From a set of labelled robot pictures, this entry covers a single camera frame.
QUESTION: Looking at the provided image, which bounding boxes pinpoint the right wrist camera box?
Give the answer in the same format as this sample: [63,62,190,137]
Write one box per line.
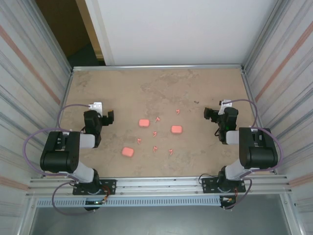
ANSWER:
[219,99,232,115]

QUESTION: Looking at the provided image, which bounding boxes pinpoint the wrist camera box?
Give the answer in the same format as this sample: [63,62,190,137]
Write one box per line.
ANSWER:
[88,101,103,114]
[219,99,232,115]

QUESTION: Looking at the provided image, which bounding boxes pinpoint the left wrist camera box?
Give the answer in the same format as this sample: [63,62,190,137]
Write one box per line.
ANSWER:
[88,101,103,114]

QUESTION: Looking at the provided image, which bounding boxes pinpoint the thin aluminium table rail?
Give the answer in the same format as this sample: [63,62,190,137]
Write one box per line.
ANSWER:
[71,64,245,72]

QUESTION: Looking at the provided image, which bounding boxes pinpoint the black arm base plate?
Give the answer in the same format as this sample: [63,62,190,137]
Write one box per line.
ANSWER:
[72,179,116,196]
[201,177,246,194]

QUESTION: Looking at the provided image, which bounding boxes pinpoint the striped enclosure side panel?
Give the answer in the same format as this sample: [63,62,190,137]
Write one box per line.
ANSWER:
[0,0,74,221]
[241,0,313,211]

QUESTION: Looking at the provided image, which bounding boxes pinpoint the wide aluminium mounting rail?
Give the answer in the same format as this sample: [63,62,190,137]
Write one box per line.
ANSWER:
[25,175,293,198]

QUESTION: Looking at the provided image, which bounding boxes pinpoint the white door frame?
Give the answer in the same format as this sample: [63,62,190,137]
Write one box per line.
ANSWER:
[84,0,115,66]

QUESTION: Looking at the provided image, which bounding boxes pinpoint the aluminium corner post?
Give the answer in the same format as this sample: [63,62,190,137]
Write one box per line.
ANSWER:
[30,0,74,74]
[243,0,288,71]

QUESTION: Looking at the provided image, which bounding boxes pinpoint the grey slotted cable duct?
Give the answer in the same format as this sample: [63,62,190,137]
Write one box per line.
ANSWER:
[36,195,222,208]

